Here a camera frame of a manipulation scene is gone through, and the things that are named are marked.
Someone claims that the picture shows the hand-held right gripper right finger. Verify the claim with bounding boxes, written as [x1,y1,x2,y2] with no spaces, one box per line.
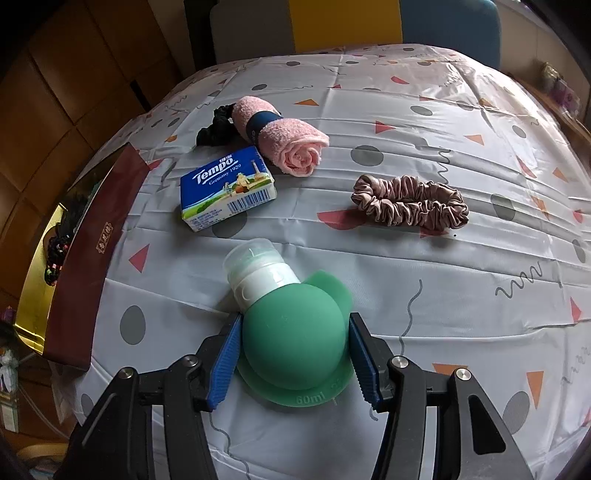
[348,312,532,480]

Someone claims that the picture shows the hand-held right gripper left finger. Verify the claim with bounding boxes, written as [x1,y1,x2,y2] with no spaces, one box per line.
[53,313,243,480]

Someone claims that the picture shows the green silicone bottle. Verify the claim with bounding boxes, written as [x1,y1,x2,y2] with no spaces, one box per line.
[224,237,354,408]

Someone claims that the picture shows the pink satin scrunchie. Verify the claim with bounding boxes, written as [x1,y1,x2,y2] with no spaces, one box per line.
[351,174,470,232]

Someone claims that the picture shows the gold tin box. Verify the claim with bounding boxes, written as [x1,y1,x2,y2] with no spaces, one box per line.
[11,143,151,372]

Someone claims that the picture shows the blue tissue pack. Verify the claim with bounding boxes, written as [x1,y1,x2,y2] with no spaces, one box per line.
[179,145,279,233]

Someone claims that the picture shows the beaded hair ties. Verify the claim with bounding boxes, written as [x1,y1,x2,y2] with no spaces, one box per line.
[41,233,72,284]

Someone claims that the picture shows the pink towel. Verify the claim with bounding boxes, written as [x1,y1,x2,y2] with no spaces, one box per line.
[231,95,330,177]

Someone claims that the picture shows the black scrunchie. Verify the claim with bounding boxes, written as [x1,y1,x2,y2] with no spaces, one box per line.
[195,104,241,148]

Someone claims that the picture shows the patterned white tablecloth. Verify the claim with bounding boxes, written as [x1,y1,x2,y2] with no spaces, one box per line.
[48,44,591,480]

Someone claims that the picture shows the wooden windowsill shelf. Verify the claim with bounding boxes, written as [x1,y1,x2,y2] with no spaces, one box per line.
[508,69,591,162]

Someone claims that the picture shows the wooden wardrobe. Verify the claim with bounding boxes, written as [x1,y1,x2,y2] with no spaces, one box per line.
[0,0,195,296]

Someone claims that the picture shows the grey yellow blue chair back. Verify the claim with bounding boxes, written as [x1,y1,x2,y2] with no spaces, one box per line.
[209,0,502,70]

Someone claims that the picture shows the dark green small box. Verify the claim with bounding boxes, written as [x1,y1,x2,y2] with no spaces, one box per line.
[540,62,561,93]

